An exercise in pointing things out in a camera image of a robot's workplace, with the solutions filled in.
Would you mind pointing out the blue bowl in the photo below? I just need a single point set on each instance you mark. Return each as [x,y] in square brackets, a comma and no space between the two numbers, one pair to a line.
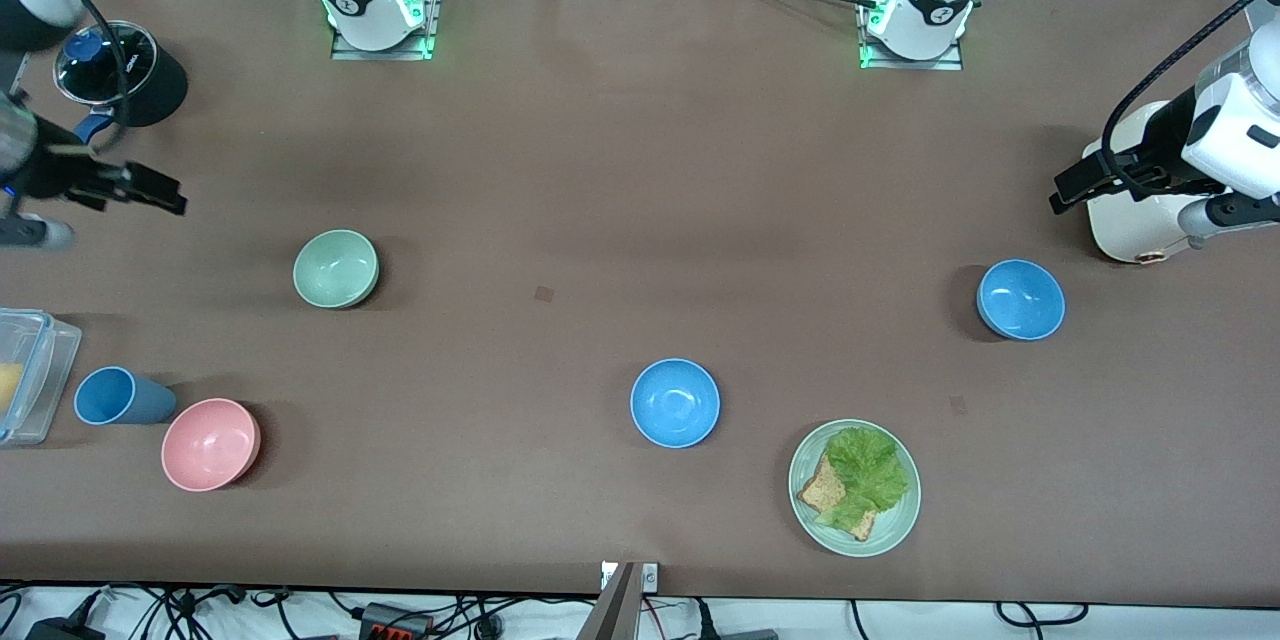
[675,403]
[1021,300]

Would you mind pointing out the brown bread slice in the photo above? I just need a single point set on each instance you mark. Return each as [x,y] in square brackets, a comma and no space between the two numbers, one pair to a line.
[822,492]

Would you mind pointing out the white toaster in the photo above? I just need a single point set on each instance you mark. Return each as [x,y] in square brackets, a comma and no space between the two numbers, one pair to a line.
[1130,230]

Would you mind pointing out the glass lid with blue knob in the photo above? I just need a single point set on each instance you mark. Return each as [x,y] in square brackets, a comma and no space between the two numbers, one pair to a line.
[100,60]

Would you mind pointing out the yellow food piece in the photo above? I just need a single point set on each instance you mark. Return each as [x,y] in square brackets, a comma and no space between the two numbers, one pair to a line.
[8,388]

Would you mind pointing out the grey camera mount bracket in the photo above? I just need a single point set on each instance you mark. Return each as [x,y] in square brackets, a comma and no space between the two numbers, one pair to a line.
[615,615]

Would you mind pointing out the clear plastic container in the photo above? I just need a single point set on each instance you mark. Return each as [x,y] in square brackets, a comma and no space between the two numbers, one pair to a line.
[45,370]

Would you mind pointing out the black red power adapter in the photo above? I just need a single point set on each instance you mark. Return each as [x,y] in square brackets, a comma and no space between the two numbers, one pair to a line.
[395,625]

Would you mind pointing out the green bowl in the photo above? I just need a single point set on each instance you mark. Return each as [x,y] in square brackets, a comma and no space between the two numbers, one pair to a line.
[336,268]

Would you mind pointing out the green plate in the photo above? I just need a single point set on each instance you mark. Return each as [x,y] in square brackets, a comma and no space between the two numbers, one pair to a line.
[890,520]

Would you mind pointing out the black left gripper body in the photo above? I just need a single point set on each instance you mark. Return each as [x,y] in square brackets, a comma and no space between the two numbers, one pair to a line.
[1150,148]

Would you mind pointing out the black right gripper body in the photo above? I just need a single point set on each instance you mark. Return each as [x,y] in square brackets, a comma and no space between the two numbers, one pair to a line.
[52,170]

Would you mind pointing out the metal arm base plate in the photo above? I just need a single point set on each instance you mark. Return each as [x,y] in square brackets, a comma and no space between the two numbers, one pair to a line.
[432,20]
[950,63]

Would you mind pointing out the green lettuce leaf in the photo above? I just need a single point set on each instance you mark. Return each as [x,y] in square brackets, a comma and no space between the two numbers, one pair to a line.
[870,470]

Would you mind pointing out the pink bowl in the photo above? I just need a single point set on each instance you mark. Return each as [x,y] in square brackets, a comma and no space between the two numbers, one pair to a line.
[211,444]

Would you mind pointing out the blue cup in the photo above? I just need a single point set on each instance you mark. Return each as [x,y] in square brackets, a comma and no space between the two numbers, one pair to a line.
[125,397]

